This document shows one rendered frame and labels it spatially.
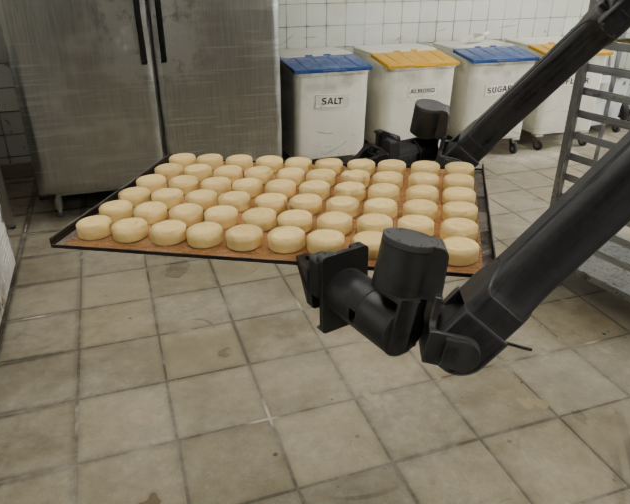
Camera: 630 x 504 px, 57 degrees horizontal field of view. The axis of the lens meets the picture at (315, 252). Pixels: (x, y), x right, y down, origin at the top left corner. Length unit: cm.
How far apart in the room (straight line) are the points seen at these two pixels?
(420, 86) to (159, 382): 275
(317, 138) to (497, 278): 338
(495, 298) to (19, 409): 187
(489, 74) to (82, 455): 353
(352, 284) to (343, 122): 336
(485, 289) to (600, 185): 14
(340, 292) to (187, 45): 280
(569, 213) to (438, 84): 366
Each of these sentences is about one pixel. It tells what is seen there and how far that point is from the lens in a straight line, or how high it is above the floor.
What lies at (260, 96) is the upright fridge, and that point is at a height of 63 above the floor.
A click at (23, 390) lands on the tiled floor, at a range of 233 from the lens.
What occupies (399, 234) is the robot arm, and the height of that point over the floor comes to 110.
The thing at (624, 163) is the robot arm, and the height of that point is 119.
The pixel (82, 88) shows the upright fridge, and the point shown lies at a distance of 337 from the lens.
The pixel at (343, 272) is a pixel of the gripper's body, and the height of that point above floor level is 103.
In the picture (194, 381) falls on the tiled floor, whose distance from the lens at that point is 217.
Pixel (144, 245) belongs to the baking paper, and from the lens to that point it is 84.
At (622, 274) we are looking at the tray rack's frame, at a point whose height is 15.
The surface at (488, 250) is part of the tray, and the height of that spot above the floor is 101.
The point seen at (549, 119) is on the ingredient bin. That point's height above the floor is 24.
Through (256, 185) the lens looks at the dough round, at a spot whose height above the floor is 102.
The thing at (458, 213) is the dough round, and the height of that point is 103.
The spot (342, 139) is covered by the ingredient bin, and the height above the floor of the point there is 25.
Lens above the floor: 135
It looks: 27 degrees down
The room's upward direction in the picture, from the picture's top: straight up
